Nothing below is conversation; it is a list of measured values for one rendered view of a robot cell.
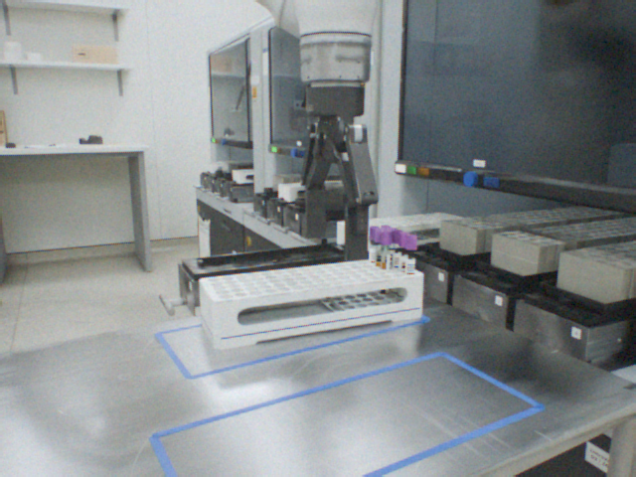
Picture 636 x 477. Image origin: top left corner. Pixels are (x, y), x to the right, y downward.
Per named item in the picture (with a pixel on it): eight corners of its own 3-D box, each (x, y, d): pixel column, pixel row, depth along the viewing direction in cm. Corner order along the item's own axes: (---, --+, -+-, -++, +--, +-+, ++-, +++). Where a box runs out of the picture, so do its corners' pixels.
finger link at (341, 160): (349, 136, 70) (353, 129, 69) (374, 208, 66) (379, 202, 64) (322, 137, 69) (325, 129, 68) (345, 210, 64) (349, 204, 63)
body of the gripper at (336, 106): (296, 86, 71) (297, 156, 73) (321, 82, 63) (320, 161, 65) (348, 87, 74) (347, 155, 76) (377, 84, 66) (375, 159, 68)
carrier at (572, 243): (581, 272, 96) (585, 240, 95) (573, 274, 96) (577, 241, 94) (532, 257, 107) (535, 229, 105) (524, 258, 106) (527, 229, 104)
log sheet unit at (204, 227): (200, 270, 299) (197, 208, 291) (213, 284, 275) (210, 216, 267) (196, 271, 298) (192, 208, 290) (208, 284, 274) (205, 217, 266)
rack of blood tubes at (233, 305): (389, 295, 84) (390, 257, 83) (423, 316, 75) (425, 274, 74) (200, 321, 74) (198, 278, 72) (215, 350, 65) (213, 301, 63)
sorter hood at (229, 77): (300, 141, 300) (299, 21, 286) (353, 146, 246) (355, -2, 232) (210, 143, 278) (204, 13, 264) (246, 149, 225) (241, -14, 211)
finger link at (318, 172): (320, 137, 69) (317, 129, 70) (301, 193, 78) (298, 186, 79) (347, 136, 71) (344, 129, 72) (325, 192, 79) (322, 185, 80)
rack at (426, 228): (440, 237, 134) (442, 212, 132) (468, 244, 125) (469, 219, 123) (335, 248, 121) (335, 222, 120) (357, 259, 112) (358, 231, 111)
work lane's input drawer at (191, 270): (445, 259, 138) (447, 225, 136) (483, 273, 126) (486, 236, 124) (157, 299, 108) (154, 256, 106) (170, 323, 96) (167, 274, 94)
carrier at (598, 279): (628, 307, 79) (634, 267, 78) (619, 309, 78) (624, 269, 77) (563, 284, 89) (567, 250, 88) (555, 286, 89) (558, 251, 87)
